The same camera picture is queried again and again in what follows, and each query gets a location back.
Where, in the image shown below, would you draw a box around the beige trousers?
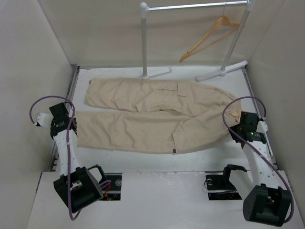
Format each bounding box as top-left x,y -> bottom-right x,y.
76,78 -> 242,154

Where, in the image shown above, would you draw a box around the wooden clothes hanger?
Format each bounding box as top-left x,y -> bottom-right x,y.
179,0 -> 241,62

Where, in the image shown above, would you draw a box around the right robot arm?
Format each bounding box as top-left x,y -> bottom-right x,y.
221,112 -> 294,227

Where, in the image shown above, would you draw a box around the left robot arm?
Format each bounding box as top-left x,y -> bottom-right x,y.
49,103 -> 111,218

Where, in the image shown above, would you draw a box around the white clothes rack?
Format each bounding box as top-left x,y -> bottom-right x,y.
139,0 -> 255,81

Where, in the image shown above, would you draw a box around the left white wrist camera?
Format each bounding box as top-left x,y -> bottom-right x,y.
35,113 -> 53,128

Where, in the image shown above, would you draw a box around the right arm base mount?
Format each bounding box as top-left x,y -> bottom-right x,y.
204,173 -> 242,201

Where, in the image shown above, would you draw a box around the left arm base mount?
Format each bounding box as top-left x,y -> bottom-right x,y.
100,173 -> 122,201

